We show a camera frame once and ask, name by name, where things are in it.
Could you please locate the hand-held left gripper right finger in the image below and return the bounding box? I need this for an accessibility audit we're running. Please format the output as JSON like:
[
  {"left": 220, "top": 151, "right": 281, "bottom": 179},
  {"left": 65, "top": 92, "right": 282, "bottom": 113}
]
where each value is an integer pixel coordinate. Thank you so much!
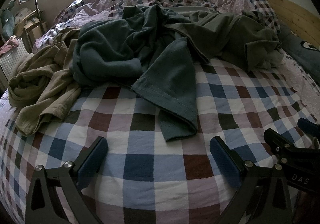
[{"left": 209, "top": 136, "right": 293, "bottom": 224}]

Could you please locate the wooden headboard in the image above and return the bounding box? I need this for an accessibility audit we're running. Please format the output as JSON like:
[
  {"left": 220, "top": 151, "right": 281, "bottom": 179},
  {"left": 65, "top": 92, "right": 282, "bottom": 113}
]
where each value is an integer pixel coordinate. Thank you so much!
[{"left": 261, "top": 0, "right": 320, "bottom": 40}]

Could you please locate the white basket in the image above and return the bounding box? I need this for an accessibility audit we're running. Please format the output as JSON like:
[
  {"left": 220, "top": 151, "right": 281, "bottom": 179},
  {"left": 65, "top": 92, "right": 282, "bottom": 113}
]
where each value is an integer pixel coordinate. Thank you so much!
[{"left": 0, "top": 42, "right": 28, "bottom": 85}]

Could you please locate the teal shirt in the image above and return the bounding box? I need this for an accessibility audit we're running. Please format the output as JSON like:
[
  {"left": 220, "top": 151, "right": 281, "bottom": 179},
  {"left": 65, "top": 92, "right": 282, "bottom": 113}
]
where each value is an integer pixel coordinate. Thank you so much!
[{"left": 71, "top": 4, "right": 210, "bottom": 142}]

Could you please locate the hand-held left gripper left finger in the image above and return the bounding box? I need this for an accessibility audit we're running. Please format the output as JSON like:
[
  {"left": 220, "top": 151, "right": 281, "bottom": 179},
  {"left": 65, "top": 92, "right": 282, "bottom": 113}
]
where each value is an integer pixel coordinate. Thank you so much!
[{"left": 24, "top": 136, "right": 109, "bottom": 224}]

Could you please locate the small white cloth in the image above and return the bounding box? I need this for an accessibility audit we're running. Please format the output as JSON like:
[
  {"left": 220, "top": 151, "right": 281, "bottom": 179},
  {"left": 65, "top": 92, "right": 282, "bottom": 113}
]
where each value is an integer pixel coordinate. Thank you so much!
[{"left": 260, "top": 49, "right": 285, "bottom": 70}]

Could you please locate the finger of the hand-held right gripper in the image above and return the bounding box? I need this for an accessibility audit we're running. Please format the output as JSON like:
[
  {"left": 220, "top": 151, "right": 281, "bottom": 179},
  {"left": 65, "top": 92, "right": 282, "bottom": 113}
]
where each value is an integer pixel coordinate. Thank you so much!
[
  {"left": 264, "top": 128, "right": 298, "bottom": 162},
  {"left": 297, "top": 117, "right": 320, "bottom": 139}
]

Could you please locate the dark teal bundle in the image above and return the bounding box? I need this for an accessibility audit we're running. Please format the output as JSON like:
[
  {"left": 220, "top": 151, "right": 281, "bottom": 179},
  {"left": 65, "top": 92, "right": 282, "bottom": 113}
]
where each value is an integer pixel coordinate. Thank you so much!
[{"left": 0, "top": 0, "right": 15, "bottom": 40}]

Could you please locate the cardboard box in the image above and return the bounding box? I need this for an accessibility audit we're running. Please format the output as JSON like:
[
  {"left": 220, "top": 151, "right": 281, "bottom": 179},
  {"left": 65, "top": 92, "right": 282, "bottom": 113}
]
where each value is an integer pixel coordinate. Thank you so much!
[{"left": 24, "top": 14, "right": 48, "bottom": 47}]

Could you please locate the khaki garment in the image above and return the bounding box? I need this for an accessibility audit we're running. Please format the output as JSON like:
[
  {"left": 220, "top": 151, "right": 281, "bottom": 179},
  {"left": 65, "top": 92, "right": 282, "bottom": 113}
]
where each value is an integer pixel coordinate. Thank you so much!
[{"left": 7, "top": 28, "right": 83, "bottom": 136}]

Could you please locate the olive green garment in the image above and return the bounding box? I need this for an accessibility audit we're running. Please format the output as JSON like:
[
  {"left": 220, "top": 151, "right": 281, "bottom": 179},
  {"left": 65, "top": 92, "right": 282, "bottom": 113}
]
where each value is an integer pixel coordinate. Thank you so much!
[{"left": 162, "top": 10, "right": 282, "bottom": 73}]

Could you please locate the pink cloth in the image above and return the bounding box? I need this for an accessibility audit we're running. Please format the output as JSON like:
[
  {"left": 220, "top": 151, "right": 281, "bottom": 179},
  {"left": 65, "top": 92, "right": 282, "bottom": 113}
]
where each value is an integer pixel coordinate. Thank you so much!
[{"left": 0, "top": 35, "right": 20, "bottom": 55}]

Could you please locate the checked bed sheet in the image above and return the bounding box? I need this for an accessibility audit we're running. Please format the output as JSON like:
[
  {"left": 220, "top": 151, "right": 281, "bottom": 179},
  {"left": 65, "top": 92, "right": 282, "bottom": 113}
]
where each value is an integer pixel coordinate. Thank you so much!
[{"left": 0, "top": 47, "right": 320, "bottom": 224}]

